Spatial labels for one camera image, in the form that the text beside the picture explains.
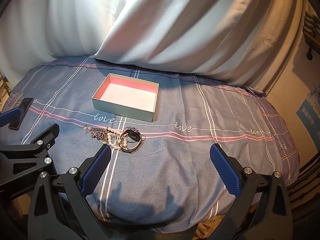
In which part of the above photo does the black smartphone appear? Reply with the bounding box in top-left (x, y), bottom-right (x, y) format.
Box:
top-left (8, 98), bottom-right (34, 131)

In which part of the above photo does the white pearl bracelet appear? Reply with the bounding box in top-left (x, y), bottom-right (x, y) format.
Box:
top-left (106, 126), bottom-right (129, 151)

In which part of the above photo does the wooden wall shelf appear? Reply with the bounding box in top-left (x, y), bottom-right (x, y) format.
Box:
top-left (303, 11), bottom-right (320, 61)

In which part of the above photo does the large white pillow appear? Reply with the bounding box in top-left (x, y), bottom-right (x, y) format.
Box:
top-left (95, 0), bottom-right (304, 90)

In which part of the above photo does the gold silver chain necklace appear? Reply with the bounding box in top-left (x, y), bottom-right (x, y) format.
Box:
top-left (86, 126), bottom-right (109, 145)

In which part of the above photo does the black rose-gold watch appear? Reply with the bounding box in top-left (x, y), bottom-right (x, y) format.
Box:
top-left (117, 127), bottom-right (146, 153)

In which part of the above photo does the blue wall poster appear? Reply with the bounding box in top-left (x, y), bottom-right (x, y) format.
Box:
top-left (296, 83), bottom-right (319, 141)

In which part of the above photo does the white duvet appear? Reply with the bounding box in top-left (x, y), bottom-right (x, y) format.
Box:
top-left (1, 0), bottom-right (125, 85)

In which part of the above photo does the open pale green box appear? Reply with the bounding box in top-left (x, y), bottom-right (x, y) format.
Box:
top-left (92, 73), bottom-right (159, 122)

